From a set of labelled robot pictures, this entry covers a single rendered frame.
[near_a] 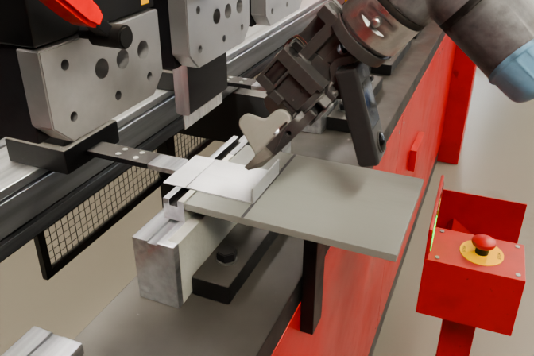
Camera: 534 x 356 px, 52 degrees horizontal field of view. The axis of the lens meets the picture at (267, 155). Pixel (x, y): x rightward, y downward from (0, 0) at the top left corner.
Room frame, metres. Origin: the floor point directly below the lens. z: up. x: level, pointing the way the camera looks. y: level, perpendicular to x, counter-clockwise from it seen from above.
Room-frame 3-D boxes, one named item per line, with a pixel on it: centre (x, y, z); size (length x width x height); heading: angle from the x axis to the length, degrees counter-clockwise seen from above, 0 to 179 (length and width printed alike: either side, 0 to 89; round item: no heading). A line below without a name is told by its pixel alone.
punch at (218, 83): (0.67, 0.08, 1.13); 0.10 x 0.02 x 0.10; 157
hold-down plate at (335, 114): (1.20, -0.21, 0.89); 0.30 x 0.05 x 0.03; 157
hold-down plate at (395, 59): (1.57, -0.37, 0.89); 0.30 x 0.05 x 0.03; 157
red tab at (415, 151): (1.55, -0.47, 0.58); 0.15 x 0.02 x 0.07; 157
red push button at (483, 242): (0.77, -0.37, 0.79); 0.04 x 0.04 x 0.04
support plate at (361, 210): (0.61, -0.05, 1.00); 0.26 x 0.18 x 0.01; 67
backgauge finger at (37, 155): (0.72, 0.24, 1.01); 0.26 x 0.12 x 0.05; 67
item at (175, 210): (0.68, 0.08, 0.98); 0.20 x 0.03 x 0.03; 157
